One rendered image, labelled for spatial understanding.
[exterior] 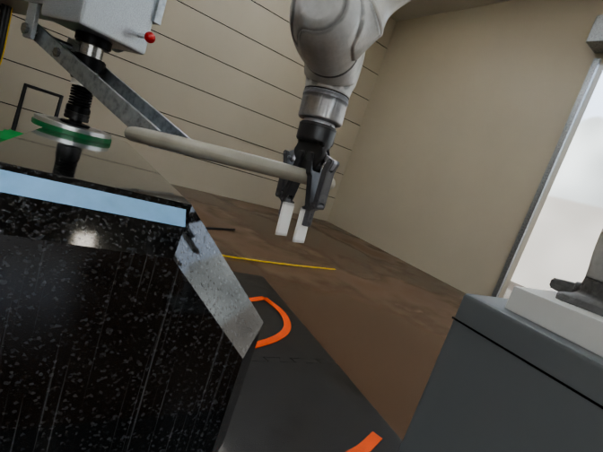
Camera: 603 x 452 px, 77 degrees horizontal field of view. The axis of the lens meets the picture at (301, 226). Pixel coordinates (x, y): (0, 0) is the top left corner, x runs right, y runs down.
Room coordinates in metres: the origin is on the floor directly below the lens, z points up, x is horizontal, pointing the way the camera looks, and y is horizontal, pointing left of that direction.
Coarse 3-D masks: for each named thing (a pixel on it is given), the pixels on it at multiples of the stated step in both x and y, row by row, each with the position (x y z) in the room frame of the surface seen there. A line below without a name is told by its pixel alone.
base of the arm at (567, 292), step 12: (552, 288) 0.81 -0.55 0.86; (564, 288) 0.79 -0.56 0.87; (576, 288) 0.76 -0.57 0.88; (588, 288) 0.72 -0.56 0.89; (600, 288) 0.70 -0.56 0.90; (564, 300) 0.72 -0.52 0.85; (576, 300) 0.71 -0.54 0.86; (588, 300) 0.70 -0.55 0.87; (600, 300) 0.69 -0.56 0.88; (600, 312) 0.68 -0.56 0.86
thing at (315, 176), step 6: (312, 156) 0.74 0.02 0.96; (312, 162) 0.74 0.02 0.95; (306, 168) 0.74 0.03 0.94; (312, 174) 0.74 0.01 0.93; (318, 174) 0.75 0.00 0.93; (312, 180) 0.73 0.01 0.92; (318, 180) 0.75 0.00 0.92; (306, 186) 0.74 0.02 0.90; (312, 186) 0.73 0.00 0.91; (306, 192) 0.73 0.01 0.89; (312, 192) 0.73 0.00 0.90; (306, 198) 0.73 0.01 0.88; (312, 198) 0.73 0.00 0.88; (306, 204) 0.73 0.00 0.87
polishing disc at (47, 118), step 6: (36, 114) 1.11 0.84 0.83; (42, 114) 1.17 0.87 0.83; (42, 120) 1.09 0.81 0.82; (48, 120) 1.09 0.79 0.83; (54, 120) 1.10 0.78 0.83; (60, 126) 1.09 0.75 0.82; (66, 126) 1.09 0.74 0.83; (72, 126) 1.10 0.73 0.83; (78, 126) 1.15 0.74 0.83; (90, 126) 1.29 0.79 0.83; (78, 132) 1.11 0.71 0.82; (84, 132) 1.12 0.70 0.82; (90, 132) 1.13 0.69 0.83; (96, 132) 1.17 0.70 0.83; (102, 132) 1.24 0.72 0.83; (108, 138) 1.21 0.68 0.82
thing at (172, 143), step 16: (128, 128) 0.76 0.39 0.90; (144, 128) 0.72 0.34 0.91; (160, 144) 0.68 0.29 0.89; (176, 144) 0.67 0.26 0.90; (192, 144) 0.67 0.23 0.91; (208, 144) 0.67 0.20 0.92; (208, 160) 0.67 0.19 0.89; (224, 160) 0.67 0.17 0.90; (240, 160) 0.67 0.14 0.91; (256, 160) 0.68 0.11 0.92; (272, 160) 0.70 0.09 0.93; (272, 176) 0.71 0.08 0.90; (288, 176) 0.71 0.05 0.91; (304, 176) 0.74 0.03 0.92
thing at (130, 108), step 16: (48, 48) 1.18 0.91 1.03; (64, 48) 1.15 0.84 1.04; (64, 64) 1.14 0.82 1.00; (80, 64) 1.11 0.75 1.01; (80, 80) 1.10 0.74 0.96; (96, 80) 1.07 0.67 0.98; (112, 80) 1.21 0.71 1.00; (96, 96) 1.06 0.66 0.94; (112, 96) 1.03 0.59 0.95; (128, 96) 1.17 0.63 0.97; (112, 112) 1.03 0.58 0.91; (128, 112) 1.00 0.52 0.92; (144, 112) 1.13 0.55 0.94; (160, 128) 1.10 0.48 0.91; (176, 128) 1.07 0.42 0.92
